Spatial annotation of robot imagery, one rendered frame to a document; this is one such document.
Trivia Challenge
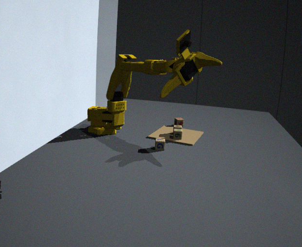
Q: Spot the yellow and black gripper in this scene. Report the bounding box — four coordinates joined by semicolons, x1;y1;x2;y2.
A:
160;29;222;98

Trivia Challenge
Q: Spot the tan mat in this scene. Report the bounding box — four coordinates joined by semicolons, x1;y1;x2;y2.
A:
148;125;203;146

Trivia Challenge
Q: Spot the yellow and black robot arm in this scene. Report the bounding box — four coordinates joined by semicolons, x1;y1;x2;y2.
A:
88;55;179;135

